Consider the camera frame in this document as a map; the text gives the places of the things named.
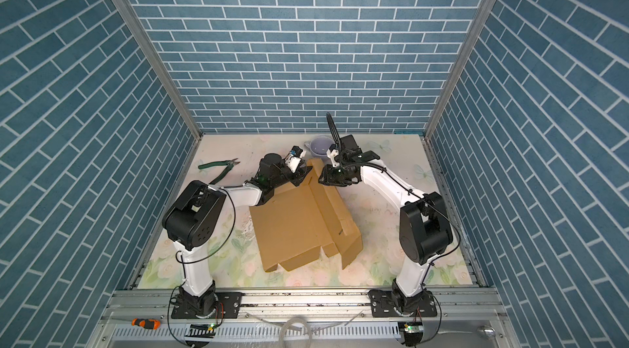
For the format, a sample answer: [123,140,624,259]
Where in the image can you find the brown cardboard box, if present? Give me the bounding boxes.
[249,159,363,273]

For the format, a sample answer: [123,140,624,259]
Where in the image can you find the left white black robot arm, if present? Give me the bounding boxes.
[162,146,312,318]

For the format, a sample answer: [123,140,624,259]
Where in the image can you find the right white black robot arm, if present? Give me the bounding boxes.
[319,133,455,315]

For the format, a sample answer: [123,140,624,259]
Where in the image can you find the lavender ceramic cup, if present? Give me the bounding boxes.
[304,136,334,159]

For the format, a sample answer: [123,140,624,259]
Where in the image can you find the clear plastic tube loop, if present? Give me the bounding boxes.
[278,316,313,348]

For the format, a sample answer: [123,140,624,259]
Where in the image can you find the orange black screwdriver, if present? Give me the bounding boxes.
[132,319,161,330]

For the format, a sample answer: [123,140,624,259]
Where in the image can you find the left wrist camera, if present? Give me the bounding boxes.
[284,145,306,174]

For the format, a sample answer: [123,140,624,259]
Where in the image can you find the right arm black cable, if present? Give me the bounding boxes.
[325,111,342,153]

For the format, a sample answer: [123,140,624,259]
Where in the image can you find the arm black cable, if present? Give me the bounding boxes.
[175,188,238,266]
[325,111,342,153]

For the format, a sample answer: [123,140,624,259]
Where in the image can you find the green handled pliers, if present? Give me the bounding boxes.
[197,157,241,186]

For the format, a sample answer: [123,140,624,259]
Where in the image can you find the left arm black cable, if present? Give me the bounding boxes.
[175,188,238,266]

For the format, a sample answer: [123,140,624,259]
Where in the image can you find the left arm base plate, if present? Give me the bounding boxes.
[170,291,242,320]

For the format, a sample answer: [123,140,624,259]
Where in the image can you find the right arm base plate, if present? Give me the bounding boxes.
[368,289,437,318]

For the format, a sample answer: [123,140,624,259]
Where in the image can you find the white slotted cable duct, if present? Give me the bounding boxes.
[111,321,401,342]

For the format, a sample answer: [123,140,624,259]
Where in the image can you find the aluminium mounting rail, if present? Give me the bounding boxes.
[102,286,506,321]

